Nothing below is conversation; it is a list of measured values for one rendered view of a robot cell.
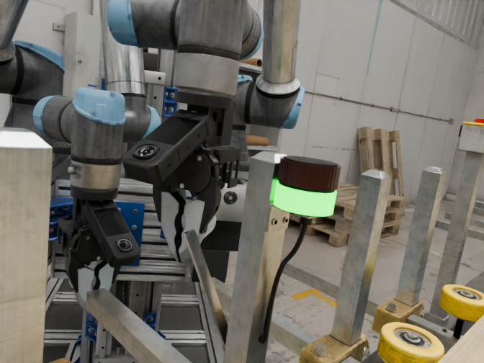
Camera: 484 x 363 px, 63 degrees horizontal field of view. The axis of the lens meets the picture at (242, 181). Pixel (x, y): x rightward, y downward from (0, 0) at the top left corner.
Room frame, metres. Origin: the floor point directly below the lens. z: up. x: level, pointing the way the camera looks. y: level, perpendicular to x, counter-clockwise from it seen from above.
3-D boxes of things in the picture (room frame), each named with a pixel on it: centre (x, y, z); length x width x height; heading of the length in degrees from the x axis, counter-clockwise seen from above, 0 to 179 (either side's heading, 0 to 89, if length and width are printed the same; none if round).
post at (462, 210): (0.97, -0.56, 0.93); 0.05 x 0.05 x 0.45; 46
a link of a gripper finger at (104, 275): (0.63, 0.22, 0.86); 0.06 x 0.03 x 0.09; 46
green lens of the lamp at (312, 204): (0.39, -0.06, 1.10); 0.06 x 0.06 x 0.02
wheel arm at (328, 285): (0.81, -0.29, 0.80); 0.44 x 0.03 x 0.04; 46
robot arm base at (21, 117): (1.03, 0.55, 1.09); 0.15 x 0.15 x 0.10
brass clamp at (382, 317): (0.77, -0.36, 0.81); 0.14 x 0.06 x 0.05; 136
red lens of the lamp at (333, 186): (0.39, -0.06, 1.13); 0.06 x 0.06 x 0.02
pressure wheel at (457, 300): (0.68, -0.43, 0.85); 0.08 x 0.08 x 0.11
